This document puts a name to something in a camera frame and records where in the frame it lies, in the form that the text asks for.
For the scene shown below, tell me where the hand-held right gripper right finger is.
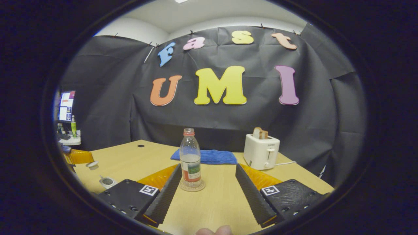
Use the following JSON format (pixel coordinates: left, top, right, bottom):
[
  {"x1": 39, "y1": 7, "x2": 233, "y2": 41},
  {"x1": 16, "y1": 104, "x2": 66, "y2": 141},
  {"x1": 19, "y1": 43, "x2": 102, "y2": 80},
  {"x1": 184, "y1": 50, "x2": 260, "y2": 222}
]
[{"x1": 235, "y1": 163, "x2": 331, "y2": 228}]

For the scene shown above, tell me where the black backdrop cloth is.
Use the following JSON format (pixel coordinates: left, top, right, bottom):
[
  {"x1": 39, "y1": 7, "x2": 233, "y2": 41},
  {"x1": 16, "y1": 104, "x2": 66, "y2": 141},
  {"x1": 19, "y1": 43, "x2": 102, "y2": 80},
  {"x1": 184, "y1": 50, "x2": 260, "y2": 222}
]
[{"x1": 60, "y1": 23, "x2": 368, "y2": 186}]

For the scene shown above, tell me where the computer monitor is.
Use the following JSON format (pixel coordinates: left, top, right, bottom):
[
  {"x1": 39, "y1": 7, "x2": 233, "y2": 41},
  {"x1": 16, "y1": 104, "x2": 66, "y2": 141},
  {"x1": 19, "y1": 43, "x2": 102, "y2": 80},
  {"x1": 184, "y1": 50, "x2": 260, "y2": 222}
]
[{"x1": 58, "y1": 91, "x2": 76, "y2": 123}]

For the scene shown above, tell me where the blue towel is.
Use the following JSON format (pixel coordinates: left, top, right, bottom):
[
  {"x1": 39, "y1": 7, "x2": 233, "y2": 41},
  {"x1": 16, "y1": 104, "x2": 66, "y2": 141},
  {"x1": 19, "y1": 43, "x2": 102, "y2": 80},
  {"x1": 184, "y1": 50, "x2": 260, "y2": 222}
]
[{"x1": 170, "y1": 149, "x2": 238, "y2": 165}]

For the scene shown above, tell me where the white side table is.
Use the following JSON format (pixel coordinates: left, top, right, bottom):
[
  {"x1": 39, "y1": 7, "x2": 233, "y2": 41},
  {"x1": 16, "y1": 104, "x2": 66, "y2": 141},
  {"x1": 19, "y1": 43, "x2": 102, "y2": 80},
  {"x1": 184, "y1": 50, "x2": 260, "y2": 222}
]
[{"x1": 59, "y1": 131, "x2": 81, "y2": 146}]

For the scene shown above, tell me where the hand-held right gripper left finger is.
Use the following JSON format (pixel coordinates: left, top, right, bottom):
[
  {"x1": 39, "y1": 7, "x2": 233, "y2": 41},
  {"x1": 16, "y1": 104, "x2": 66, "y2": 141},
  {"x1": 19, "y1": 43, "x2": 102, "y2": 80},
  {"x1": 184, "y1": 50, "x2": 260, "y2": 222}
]
[{"x1": 97, "y1": 163, "x2": 183, "y2": 228}]

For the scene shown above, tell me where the bread slice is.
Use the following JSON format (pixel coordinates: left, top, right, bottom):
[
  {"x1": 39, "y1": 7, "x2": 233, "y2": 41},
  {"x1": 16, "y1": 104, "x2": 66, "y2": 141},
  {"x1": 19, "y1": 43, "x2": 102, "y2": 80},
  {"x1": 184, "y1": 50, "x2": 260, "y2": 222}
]
[{"x1": 252, "y1": 127, "x2": 269, "y2": 140}]

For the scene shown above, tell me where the white toaster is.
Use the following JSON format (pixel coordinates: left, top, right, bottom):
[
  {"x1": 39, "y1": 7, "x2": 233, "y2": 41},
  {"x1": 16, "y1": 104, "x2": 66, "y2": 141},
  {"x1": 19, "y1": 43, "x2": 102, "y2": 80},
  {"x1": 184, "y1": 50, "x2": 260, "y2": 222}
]
[{"x1": 243, "y1": 133, "x2": 281, "y2": 170}]

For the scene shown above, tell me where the clear plastic water bottle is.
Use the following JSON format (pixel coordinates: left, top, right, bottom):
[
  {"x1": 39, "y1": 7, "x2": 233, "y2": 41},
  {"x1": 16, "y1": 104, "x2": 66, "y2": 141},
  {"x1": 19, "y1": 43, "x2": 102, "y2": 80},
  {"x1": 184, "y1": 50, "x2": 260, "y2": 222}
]
[{"x1": 179, "y1": 128, "x2": 202, "y2": 188}]

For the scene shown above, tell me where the round brown coaster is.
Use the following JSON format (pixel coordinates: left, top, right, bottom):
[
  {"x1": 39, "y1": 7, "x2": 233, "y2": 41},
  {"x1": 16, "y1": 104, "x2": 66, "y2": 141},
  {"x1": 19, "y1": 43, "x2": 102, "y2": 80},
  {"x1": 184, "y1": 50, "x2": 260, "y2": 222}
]
[{"x1": 179, "y1": 178, "x2": 206, "y2": 192}]

